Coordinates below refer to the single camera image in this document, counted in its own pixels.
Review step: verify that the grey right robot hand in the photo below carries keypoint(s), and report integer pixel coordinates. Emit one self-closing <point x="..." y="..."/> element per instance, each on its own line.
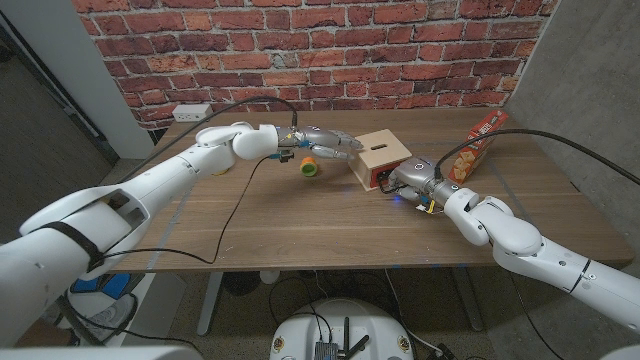
<point x="417" y="172"/>

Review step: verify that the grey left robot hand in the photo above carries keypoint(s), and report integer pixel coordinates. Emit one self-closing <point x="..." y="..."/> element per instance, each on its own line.
<point x="320" y="136"/>

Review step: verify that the wooden box with slot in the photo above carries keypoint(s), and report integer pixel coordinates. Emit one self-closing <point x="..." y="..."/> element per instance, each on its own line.
<point x="385" y="157"/>

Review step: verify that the wooden drawer with red front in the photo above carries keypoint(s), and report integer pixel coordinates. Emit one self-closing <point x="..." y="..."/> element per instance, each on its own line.
<point x="375" y="174"/>

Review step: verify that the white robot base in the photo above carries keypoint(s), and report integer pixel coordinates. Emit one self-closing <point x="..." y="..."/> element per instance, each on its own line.
<point x="370" y="320"/>

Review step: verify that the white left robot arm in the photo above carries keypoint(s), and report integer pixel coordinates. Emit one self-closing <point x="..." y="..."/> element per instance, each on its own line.
<point x="160" y="180"/>

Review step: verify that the black band on right arm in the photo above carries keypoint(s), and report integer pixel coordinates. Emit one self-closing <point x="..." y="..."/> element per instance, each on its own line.
<point x="580" y="276"/>

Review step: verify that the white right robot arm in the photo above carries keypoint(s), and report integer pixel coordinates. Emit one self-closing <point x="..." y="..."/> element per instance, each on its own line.
<point x="515" y="232"/>

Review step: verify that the red cracker package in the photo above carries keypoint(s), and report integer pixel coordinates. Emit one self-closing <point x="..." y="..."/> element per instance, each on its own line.
<point x="475" y="150"/>

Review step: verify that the small grey computer box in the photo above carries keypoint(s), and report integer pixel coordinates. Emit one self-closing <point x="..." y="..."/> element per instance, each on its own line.
<point x="326" y="351"/>

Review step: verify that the grey tape strip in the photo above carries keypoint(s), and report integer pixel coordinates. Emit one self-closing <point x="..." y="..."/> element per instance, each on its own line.
<point x="168" y="235"/>
<point x="496" y="177"/>

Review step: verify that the red brick printed backdrop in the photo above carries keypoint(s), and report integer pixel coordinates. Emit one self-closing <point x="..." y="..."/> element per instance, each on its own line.
<point x="325" y="50"/>

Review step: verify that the yellow disc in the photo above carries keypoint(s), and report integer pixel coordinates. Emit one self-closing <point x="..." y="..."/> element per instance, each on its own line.
<point x="221" y="173"/>

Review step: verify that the white power outlet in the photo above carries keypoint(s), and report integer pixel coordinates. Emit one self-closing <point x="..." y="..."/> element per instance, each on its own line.
<point x="190" y="113"/>

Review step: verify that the grey table leg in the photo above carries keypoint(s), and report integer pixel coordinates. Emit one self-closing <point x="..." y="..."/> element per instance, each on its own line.
<point x="467" y="300"/>

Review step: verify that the black antenna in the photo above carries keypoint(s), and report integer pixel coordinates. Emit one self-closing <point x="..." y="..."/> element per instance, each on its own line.
<point x="360" y="346"/>
<point x="346" y="332"/>

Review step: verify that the black power strip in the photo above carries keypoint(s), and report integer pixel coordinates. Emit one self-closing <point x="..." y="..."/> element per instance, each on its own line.
<point x="445" y="352"/>

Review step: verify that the white table leg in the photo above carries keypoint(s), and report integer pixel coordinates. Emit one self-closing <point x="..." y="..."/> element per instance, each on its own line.
<point x="209" y="305"/>

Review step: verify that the blue and white object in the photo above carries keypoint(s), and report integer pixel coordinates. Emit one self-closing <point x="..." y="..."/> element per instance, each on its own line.
<point x="117" y="285"/>

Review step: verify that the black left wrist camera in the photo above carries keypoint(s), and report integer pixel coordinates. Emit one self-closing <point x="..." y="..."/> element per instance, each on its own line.
<point x="286" y="156"/>

